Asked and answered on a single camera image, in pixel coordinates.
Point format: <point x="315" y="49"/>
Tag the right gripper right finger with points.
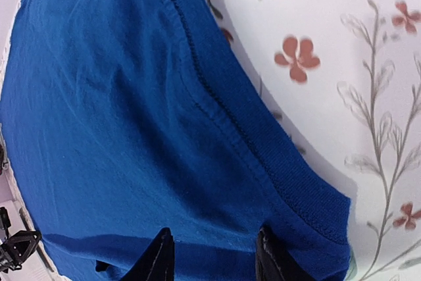
<point x="273" y="261"/>

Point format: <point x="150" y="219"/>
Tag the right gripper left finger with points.
<point x="157" y="262"/>

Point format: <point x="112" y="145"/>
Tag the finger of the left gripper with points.
<point x="19" y="247"/>

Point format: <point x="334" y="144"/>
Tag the blue t-shirt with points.
<point x="122" y="117"/>

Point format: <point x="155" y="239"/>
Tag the floral table cloth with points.
<point x="342" y="77"/>

